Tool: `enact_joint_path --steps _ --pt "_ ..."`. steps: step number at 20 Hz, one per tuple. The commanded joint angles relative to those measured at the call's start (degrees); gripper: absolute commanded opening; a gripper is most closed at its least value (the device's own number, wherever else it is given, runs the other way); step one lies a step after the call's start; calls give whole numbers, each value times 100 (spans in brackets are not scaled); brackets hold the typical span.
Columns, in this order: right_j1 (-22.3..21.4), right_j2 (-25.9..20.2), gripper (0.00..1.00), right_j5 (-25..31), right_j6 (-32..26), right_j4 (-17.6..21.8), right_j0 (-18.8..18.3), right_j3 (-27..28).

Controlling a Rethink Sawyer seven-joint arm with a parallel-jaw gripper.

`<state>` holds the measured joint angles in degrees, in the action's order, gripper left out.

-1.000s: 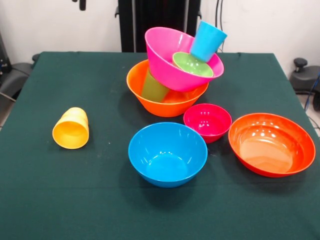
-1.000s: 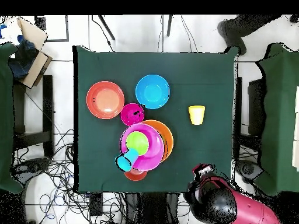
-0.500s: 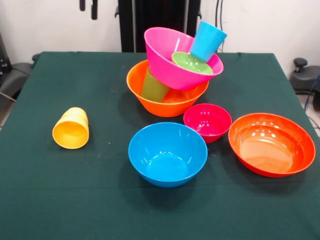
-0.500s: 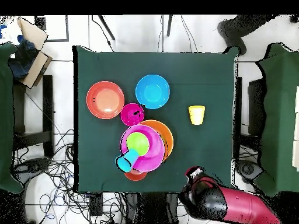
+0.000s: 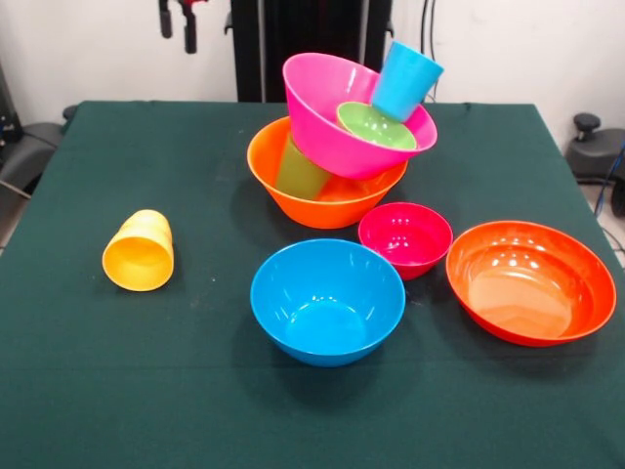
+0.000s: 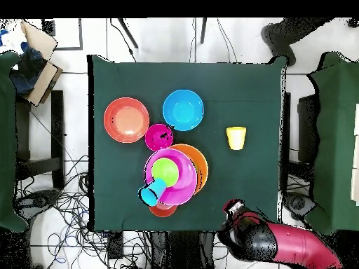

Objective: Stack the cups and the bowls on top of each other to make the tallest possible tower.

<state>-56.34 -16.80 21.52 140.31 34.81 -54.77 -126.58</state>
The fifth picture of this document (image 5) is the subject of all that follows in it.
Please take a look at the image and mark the small crimson bowl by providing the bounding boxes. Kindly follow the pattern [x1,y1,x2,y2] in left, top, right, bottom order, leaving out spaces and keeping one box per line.
[357,201,454,281]

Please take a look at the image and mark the blue cable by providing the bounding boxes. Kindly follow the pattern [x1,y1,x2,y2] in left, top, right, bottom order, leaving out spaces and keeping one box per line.
[592,141,625,219]

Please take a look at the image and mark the green bowl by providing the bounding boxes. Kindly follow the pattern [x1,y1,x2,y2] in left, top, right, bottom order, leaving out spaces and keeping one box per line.
[336,101,418,151]

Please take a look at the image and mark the dark green tablecloth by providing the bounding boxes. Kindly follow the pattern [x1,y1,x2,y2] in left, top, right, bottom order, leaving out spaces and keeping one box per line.
[0,100,625,469]

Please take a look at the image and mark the yellow cup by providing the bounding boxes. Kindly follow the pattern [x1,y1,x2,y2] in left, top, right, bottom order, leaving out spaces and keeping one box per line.
[101,233,175,293]
[118,209,173,245]

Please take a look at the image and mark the grey pedestal foot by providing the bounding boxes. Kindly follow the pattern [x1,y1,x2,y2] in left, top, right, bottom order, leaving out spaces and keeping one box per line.
[564,112,625,183]
[0,121,67,196]

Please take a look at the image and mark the large magenta bowl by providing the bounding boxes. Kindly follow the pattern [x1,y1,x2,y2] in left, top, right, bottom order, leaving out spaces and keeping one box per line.
[281,52,438,181]

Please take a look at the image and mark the blue cup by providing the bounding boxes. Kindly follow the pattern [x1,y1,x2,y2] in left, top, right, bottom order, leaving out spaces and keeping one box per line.
[370,40,445,123]

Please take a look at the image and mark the blue bowl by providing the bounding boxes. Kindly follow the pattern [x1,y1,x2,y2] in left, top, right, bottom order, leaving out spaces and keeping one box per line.
[249,237,406,368]

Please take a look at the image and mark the wide red-orange bowl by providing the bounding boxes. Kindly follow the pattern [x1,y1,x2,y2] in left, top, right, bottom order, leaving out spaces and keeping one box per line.
[445,220,617,348]

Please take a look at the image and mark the green cup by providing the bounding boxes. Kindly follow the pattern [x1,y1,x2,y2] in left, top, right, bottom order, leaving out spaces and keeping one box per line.
[274,134,334,201]

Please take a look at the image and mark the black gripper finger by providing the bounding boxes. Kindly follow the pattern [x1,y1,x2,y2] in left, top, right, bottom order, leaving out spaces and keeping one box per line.
[182,3,198,56]
[157,0,175,40]

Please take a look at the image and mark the large orange bowl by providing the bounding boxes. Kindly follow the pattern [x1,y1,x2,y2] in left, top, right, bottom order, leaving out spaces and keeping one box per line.
[246,115,409,230]

